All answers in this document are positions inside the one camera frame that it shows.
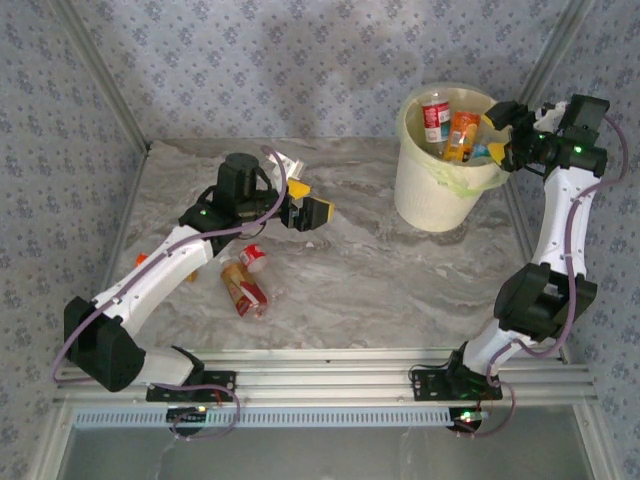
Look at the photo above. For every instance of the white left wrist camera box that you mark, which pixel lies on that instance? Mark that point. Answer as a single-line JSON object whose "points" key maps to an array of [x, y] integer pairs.
{"points": [[287, 165]]}

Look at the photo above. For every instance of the large cola bottle red label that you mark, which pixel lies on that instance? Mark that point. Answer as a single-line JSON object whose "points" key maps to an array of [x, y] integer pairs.
{"points": [[435, 117]]}

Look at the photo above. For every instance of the controller board with led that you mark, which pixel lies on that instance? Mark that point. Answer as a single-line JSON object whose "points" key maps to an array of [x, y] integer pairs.
{"points": [[187, 415], [467, 416]]}

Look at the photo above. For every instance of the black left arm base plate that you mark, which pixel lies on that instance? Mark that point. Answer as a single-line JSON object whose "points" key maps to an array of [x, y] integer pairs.
{"points": [[222, 382]]}

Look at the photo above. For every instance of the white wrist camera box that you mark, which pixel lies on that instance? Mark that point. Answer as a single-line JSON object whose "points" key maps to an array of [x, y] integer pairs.
{"points": [[287, 165], [550, 114]]}

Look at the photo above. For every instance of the aluminium corner post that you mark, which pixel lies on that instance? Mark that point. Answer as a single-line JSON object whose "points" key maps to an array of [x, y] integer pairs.
{"points": [[555, 50], [105, 75]]}

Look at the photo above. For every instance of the left controller board with LED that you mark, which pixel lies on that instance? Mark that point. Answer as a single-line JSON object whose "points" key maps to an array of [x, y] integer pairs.
{"points": [[187, 415]]}

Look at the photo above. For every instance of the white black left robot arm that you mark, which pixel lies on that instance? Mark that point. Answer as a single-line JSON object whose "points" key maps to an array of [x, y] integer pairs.
{"points": [[160, 270]]}

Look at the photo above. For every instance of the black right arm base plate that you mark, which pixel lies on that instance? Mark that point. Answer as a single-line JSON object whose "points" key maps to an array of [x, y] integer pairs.
{"points": [[425, 385]]}

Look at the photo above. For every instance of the orange label bottle orange cap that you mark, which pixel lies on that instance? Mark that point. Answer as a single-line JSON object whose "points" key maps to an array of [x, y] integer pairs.
{"points": [[141, 259]]}

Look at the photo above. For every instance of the yellow-green bin liner bag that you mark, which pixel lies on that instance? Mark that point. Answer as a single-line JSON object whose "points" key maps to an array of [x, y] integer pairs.
{"points": [[415, 130]]}

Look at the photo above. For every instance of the amber tea bottle red label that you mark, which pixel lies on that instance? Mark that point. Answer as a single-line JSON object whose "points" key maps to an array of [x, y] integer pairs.
{"points": [[245, 292]]}

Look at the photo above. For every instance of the aluminium frame rail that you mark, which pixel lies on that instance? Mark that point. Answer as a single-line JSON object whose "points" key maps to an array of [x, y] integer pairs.
{"points": [[325, 380]]}

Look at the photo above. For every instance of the aluminium side rail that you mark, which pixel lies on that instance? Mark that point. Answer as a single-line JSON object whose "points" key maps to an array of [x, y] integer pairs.
{"points": [[130, 200], [515, 215]]}

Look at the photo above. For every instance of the right controller board with LED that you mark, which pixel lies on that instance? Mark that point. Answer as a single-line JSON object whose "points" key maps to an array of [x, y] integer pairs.
{"points": [[467, 416]]}

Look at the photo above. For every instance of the orange juice bottle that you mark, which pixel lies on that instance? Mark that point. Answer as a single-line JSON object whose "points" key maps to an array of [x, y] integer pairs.
{"points": [[462, 131]]}

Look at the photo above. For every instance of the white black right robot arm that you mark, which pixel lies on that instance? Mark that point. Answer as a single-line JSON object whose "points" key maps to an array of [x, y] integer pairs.
{"points": [[560, 220]]}

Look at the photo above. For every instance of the grey metal panel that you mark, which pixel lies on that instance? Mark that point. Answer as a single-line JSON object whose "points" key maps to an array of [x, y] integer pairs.
{"points": [[325, 455]]}

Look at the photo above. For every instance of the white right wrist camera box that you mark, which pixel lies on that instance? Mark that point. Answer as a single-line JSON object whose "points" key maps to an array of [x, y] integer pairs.
{"points": [[550, 114]]}

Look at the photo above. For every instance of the white plastic waste bin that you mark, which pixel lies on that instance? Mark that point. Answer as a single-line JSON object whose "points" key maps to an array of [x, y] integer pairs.
{"points": [[425, 200]]}

